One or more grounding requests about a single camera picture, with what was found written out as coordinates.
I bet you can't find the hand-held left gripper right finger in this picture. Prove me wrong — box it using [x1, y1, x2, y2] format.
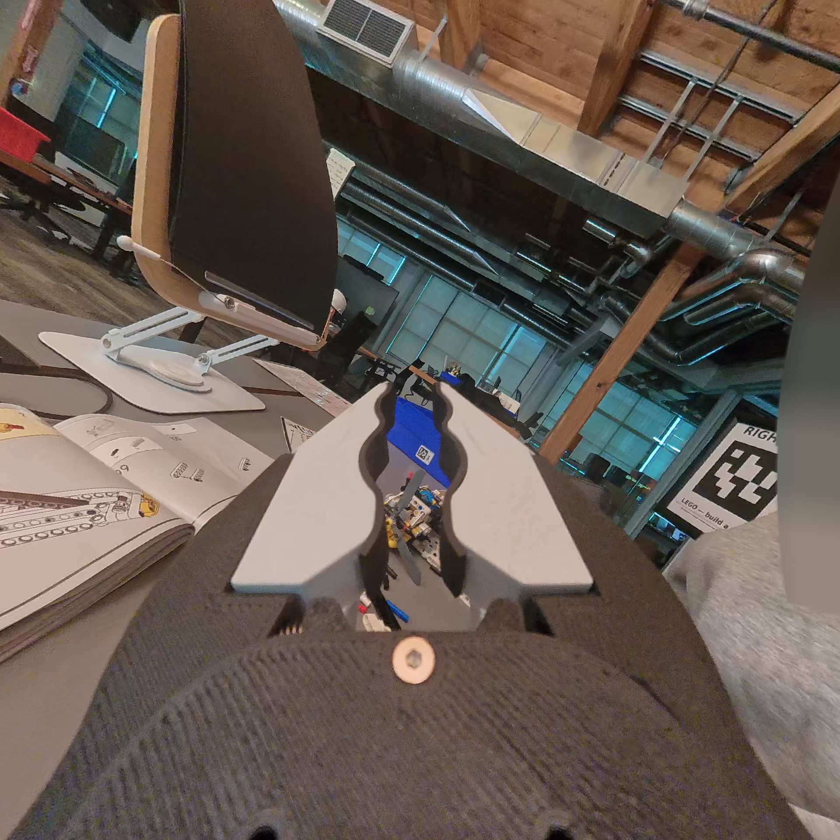
[433, 382, 595, 609]

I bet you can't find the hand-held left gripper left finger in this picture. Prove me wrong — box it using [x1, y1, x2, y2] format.
[231, 382, 396, 609]

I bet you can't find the lego model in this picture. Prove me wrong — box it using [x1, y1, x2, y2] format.
[384, 467, 448, 586]

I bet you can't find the person's right forearm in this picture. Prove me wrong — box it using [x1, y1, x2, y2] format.
[663, 511, 840, 818]

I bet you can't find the lego instruction booklet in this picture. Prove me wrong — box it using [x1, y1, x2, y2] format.
[0, 403, 274, 665]

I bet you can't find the white paper sheet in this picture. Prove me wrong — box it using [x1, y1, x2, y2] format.
[252, 357, 353, 418]

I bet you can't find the blue plastic bin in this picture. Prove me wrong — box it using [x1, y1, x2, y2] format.
[387, 397, 455, 488]

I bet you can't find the white folding stand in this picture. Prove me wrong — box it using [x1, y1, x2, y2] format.
[38, 289, 322, 416]

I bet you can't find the black monitor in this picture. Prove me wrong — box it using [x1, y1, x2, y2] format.
[335, 257, 400, 330]

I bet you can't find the hanging white paper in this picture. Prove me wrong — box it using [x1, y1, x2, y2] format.
[326, 148, 357, 200]

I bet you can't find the tablet on white stand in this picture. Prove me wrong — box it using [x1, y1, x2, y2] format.
[131, 0, 340, 355]

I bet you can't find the red plastic bin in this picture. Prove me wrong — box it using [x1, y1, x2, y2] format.
[0, 107, 51, 166]

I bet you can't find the white air vent grille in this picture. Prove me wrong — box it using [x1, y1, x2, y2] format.
[318, 0, 416, 64]

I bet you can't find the wooden post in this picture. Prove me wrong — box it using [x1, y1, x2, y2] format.
[538, 241, 704, 464]

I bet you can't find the black cable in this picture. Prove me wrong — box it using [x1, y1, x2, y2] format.
[0, 366, 114, 419]

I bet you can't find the silver air duct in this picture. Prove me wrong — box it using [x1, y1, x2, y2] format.
[272, 0, 809, 293]

